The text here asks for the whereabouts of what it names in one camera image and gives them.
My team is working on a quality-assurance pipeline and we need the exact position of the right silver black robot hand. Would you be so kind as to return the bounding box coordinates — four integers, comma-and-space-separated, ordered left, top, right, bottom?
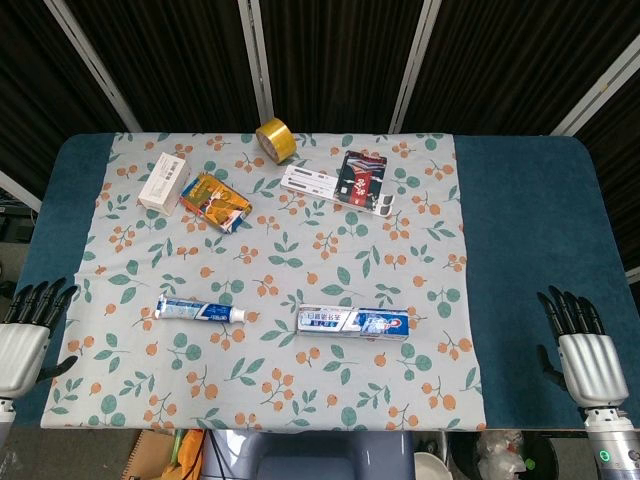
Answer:
536, 284, 630, 409

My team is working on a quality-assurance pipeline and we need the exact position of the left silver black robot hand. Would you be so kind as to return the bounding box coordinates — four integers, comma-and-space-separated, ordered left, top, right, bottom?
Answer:
0, 278, 80, 400

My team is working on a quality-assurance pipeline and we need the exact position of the blue white toothpaste tube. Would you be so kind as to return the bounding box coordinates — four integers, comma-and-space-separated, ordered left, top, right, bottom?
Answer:
153, 294, 247, 324

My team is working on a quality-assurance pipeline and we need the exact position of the blue silver toothpaste box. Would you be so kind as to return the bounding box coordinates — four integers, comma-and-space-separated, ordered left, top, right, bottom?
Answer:
297, 303, 410, 340

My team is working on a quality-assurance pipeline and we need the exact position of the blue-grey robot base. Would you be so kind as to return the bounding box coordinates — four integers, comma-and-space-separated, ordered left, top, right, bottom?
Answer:
202, 428, 416, 480

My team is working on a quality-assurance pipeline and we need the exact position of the white cardboard box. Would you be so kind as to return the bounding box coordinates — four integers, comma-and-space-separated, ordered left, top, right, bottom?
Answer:
137, 152, 192, 217

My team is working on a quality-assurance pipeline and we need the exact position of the long flat white box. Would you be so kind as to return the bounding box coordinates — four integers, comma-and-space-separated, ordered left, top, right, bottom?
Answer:
279, 164, 397, 219

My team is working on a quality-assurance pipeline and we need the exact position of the black waste bin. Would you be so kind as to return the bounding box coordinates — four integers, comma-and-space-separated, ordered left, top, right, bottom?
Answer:
519, 434, 559, 474

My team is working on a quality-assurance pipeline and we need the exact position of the white plastic bag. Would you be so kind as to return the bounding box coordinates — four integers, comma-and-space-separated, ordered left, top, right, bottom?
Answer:
477, 432, 526, 476

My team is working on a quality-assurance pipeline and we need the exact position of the orange plastic bag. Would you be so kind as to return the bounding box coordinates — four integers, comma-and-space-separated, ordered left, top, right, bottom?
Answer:
169, 429, 206, 480

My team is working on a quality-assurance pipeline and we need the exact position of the orange yellow foil packet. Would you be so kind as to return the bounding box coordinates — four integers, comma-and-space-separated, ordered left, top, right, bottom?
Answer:
178, 172, 251, 235

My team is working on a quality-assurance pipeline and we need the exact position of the floral print tablecloth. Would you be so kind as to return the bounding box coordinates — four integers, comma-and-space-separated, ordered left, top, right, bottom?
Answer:
39, 131, 487, 434

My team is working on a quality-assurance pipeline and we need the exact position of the dark card pack red label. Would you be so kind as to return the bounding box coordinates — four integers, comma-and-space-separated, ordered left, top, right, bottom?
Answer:
333, 149, 389, 209

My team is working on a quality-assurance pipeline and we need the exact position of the yellow packing tape roll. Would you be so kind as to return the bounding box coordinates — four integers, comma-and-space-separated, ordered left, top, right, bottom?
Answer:
255, 117, 297, 164

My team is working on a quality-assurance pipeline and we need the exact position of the dark partition panel white frame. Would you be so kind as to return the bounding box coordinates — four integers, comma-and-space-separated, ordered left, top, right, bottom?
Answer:
389, 0, 640, 136
0, 0, 144, 214
64, 0, 274, 134
552, 34, 640, 281
239, 0, 441, 134

